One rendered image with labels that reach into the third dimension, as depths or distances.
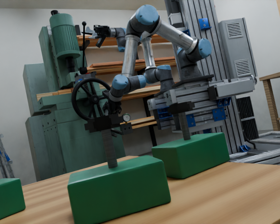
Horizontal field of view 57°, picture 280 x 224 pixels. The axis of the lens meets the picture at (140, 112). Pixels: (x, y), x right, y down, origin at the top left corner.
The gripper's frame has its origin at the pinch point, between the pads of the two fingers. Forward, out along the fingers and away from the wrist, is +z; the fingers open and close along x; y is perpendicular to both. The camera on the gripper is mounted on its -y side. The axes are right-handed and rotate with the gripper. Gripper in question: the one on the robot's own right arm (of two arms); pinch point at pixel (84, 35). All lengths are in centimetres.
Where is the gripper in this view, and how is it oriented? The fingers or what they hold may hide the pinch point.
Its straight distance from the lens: 207.8
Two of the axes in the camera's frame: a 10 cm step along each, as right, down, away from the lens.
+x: 5.1, 4.9, -7.1
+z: -8.5, 1.6, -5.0
